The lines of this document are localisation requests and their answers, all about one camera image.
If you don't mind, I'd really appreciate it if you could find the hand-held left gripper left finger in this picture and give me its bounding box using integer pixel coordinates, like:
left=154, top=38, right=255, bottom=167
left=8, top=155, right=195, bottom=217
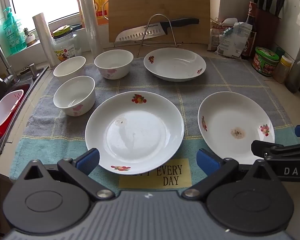
left=17, top=148, right=116, bottom=202

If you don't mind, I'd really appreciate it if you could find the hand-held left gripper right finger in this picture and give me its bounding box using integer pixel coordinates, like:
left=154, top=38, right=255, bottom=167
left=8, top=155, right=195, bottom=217
left=181, top=148, right=279, bottom=202

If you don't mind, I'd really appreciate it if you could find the white plate with fruit print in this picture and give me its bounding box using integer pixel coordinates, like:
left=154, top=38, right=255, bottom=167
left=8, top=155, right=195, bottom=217
left=84, top=91, right=185, bottom=176
left=143, top=48, right=207, bottom=82
left=197, top=91, right=275, bottom=165

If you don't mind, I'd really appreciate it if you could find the white bowl with pink flower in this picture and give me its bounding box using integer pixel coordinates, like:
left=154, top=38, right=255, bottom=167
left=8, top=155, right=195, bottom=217
left=52, top=56, right=87, bottom=80
left=53, top=76, right=96, bottom=117
left=94, top=49, right=134, bottom=80

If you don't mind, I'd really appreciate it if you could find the grey bottle with red cap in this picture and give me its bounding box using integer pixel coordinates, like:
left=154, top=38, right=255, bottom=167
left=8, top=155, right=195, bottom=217
left=285, top=51, right=300, bottom=93

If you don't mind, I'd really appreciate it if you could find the yellow-lidded spice jar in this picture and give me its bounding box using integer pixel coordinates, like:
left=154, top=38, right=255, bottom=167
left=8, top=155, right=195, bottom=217
left=274, top=55, right=293, bottom=83

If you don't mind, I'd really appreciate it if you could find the grey checked dish towel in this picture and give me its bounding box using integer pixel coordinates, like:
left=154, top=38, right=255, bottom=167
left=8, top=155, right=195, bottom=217
left=9, top=55, right=300, bottom=189

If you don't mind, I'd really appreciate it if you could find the stainless steel sink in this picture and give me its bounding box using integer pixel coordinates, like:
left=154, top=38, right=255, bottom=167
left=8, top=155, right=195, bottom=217
left=0, top=65, right=49, bottom=154

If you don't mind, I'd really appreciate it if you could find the white plastic colander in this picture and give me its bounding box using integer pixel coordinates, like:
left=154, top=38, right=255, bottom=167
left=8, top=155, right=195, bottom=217
left=0, top=89, right=24, bottom=128

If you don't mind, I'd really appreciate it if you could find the metal sink soap dispenser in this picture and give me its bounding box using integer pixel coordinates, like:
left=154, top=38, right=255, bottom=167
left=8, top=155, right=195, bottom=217
left=20, top=63, right=42, bottom=78

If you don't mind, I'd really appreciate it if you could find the dark wooden knife block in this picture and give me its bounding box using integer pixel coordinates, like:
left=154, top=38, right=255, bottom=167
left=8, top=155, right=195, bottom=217
left=254, top=7, right=282, bottom=47

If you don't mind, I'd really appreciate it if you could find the white printed food bag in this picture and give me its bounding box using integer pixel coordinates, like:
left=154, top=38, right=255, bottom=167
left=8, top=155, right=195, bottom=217
left=215, top=22, right=253, bottom=57

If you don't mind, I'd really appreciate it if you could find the glass jar with green lid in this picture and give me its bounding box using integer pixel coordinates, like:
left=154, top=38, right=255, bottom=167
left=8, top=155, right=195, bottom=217
left=52, top=25, right=78, bottom=63

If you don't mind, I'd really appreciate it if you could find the beige printed food bag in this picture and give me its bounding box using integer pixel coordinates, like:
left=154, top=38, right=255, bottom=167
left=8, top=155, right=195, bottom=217
left=207, top=17, right=238, bottom=52

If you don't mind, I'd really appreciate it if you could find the dark soy sauce bottle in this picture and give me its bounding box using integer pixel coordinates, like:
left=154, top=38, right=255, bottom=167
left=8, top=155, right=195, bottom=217
left=241, top=1, right=258, bottom=59

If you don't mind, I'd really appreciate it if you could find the short plastic wrap roll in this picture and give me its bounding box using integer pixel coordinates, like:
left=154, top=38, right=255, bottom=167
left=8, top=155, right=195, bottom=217
left=32, top=12, right=56, bottom=67

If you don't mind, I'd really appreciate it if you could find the small potted plant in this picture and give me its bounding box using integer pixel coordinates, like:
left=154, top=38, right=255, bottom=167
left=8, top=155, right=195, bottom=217
left=23, top=27, right=37, bottom=47

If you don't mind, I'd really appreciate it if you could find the metal faucet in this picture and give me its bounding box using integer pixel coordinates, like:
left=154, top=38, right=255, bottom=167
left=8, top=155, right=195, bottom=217
left=0, top=39, right=20, bottom=85

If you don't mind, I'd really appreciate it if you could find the green dish soap bottle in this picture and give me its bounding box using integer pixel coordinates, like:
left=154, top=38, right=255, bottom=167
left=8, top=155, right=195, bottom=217
left=2, top=6, right=27, bottom=54

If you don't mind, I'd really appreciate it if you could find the yellow cooking wine jug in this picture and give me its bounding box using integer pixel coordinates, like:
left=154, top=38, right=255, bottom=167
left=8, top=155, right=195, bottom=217
left=77, top=0, right=110, bottom=26

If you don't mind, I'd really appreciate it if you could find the bamboo cutting board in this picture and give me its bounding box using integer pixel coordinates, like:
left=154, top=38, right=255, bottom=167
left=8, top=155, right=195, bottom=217
left=108, top=0, right=211, bottom=46

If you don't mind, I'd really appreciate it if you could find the black-handled santoku knife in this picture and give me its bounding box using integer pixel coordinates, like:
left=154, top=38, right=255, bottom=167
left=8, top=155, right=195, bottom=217
left=115, top=17, right=200, bottom=43

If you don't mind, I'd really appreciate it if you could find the metal wire rack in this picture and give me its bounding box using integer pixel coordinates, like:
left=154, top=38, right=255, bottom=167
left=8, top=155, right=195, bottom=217
left=136, top=14, right=182, bottom=57

